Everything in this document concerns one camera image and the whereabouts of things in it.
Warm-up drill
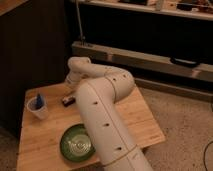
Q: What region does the black and white eraser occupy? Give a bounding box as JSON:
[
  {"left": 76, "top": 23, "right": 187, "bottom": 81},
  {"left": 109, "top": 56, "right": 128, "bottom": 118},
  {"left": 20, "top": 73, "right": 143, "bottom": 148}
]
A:
[{"left": 62, "top": 96, "right": 75, "bottom": 107}]

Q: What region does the blue object in cup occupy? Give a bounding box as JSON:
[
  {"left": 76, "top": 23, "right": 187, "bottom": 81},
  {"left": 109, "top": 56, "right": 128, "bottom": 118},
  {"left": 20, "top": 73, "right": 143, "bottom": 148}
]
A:
[{"left": 35, "top": 94, "right": 44, "bottom": 109}]

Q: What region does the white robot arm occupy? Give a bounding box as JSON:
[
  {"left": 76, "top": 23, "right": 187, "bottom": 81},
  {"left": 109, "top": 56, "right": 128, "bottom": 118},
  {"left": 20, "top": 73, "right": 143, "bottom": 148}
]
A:
[{"left": 65, "top": 57, "right": 153, "bottom": 171}]

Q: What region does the green glass plate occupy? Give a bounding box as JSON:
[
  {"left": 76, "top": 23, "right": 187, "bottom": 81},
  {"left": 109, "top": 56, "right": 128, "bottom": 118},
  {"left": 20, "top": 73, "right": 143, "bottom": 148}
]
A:
[{"left": 59, "top": 124, "right": 95, "bottom": 163}]

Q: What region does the white plastic cup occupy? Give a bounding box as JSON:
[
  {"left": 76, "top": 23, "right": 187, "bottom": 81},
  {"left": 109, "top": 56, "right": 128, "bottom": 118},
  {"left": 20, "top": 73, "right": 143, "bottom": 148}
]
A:
[{"left": 26, "top": 97, "right": 49, "bottom": 120}]

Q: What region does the grey metal shelf rail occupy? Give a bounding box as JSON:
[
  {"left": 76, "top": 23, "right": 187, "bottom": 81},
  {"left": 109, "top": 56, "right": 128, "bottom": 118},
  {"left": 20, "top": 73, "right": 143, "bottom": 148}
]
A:
[{"left": 71, "top": 41, "right": 213, "bottom": 82}]

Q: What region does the black handle on shelf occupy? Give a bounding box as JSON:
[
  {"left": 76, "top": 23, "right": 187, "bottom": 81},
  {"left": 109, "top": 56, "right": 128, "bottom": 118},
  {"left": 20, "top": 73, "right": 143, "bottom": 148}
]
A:
[{"left": 170, "top": 58, "right": 201, "bottom": 68}]

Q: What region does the metal vertical pole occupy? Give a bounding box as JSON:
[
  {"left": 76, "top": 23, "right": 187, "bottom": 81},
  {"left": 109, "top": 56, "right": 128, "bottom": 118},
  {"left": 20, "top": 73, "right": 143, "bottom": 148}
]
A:
[{"left": 75, "top": 0, "right": 85, "bottom": 45}]

